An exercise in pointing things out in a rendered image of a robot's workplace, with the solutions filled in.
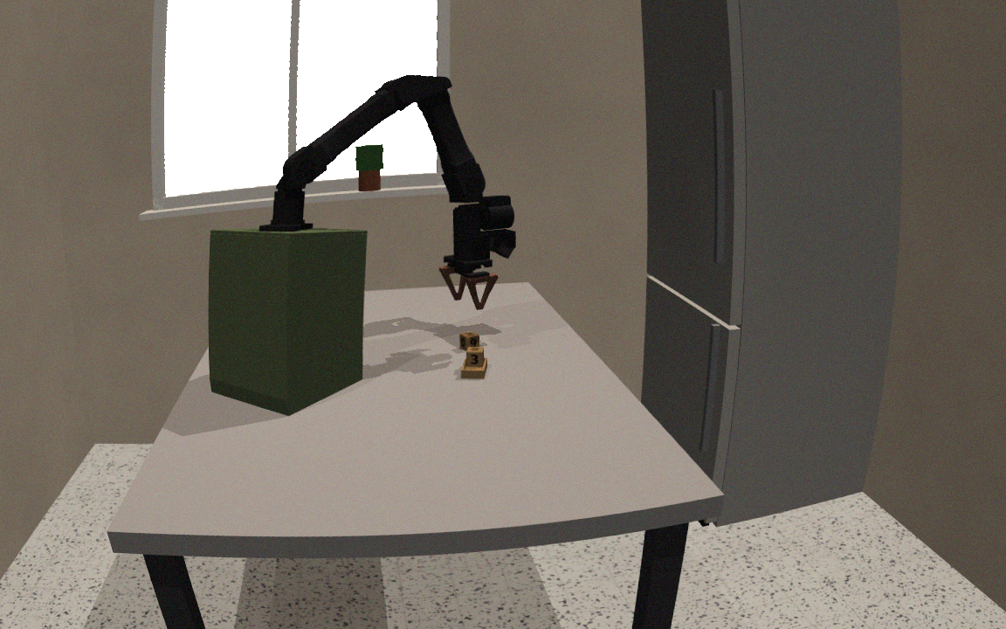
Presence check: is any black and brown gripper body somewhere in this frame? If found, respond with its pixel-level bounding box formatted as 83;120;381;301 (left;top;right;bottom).
444;232;493;279

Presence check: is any tan wooden number cube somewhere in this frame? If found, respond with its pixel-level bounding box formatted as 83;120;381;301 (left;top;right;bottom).
466;347;484;367
459;332;479;350

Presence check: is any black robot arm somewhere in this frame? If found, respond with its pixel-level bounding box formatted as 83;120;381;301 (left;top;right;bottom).
259;74;516;260

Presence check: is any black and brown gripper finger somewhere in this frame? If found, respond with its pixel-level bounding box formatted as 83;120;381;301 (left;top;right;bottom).
439;266;466;301
465;273;498;310

